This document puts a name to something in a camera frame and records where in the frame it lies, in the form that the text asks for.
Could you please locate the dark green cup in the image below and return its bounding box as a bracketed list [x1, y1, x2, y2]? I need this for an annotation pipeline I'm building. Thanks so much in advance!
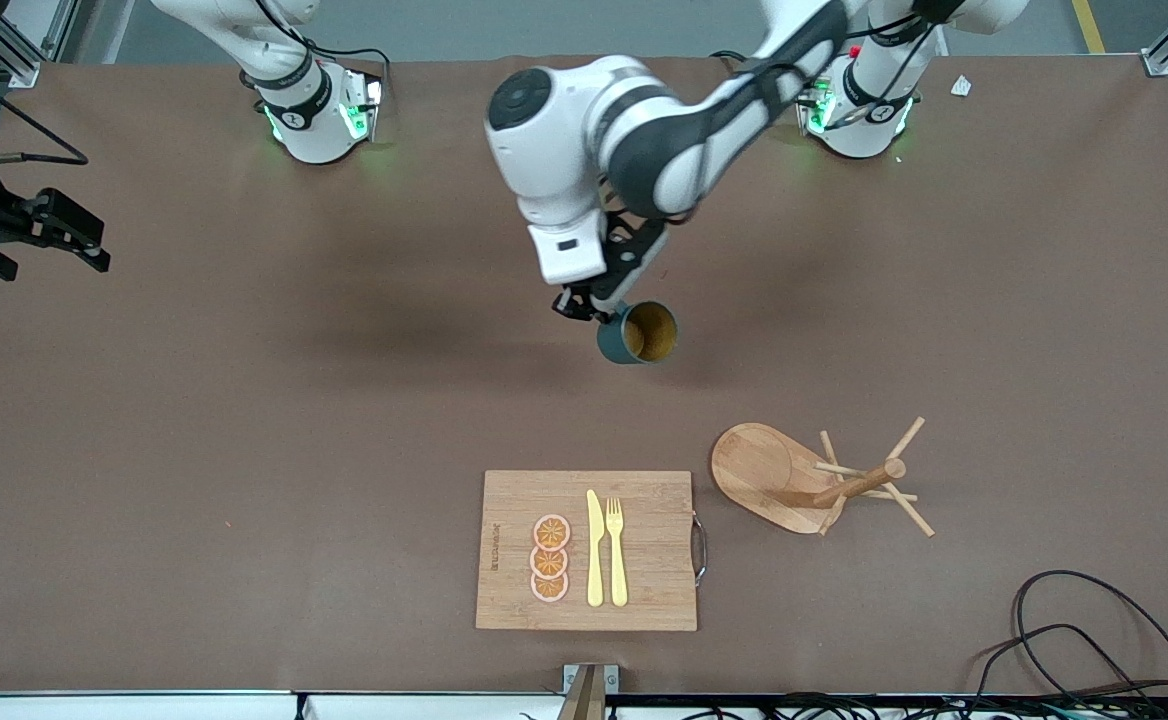
[596, 300, 679, 366]

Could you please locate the wooden cup rack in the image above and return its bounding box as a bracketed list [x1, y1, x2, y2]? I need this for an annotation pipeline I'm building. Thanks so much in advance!
[711, 417, 936, 539]

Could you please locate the wooden cutting board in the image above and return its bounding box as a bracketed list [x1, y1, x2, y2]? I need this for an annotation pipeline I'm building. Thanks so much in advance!
[475, 470, 710, 632]

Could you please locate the yellow plastic knife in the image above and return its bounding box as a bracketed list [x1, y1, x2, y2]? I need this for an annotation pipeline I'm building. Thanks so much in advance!
[586, 489, 606, 608]

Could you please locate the yellow plastic fork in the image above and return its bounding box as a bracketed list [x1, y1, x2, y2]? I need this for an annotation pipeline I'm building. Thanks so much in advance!
[605, 497, 629, 608]

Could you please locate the brown table mat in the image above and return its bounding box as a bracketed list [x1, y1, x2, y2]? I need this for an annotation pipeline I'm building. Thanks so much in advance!
[0, 50, 1168, 697]

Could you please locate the brown slanted bar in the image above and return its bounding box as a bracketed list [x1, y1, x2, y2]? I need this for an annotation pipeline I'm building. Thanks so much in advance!
[557, 668, 606, 720]

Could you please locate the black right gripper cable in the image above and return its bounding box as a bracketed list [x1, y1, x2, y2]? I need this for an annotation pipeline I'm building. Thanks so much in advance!
[0, 50, 91, 167]

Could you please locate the black right arm base cable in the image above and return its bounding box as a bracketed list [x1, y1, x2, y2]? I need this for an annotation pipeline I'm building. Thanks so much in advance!
[289, 30, 392, 83]

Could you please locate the grey metal bracket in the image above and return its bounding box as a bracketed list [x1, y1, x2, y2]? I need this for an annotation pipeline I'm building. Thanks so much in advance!
[563, 664, 620, 720]

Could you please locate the black looped floor cable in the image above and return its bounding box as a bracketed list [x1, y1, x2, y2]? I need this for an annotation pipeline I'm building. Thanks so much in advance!
[964, 624, 1168, 720]
[1012, 570, 1168, 703]

